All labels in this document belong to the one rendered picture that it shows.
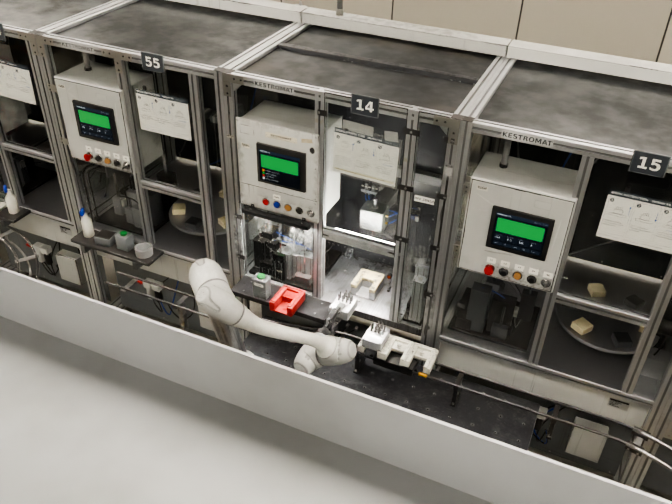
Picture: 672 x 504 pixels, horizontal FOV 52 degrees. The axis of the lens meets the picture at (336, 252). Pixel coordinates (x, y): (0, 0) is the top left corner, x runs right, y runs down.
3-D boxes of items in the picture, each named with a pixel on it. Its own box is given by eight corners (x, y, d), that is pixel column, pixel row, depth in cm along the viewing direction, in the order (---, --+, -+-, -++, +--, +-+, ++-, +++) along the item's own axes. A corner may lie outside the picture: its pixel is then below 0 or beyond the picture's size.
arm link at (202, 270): (238, 411, 311) (225, 378, 328) (271, 396, 315) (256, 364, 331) (189, 289, 262) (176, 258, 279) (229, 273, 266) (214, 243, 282)
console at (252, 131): (237, 205, 335) (232, 119, 309) (266, 180, 357) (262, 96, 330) (315, 226, 322) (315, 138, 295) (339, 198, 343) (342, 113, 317)
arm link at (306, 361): (312, 357, 310) (335, 354, 302) (297, 381, 298) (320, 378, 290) (301, 339, 306) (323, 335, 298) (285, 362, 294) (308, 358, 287)
